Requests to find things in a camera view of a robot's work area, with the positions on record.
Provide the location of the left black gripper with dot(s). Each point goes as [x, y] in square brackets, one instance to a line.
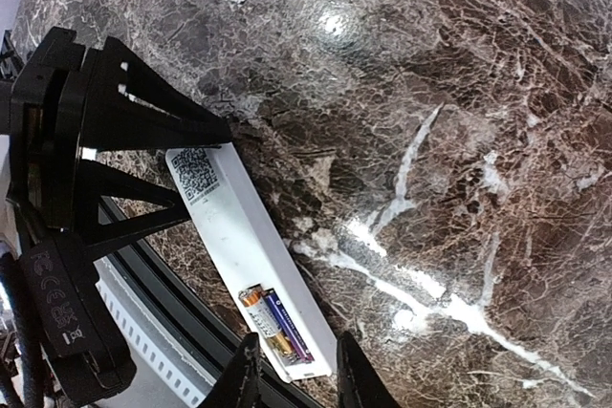
[66, 96]

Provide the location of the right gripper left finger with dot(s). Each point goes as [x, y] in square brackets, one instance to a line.
[238, 385]

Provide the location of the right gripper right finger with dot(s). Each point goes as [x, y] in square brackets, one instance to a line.
[359, 386]

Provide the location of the blue battery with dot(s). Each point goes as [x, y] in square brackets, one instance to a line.
[287, 325]

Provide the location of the orange battery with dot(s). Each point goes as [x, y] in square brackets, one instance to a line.
[254, 303]

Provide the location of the white remote control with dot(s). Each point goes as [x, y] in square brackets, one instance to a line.
[247, 251]

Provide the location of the black front rail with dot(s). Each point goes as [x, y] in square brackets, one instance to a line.
[195, 326]

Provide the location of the white slotted cable duct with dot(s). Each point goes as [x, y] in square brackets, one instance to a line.
[167, 376]

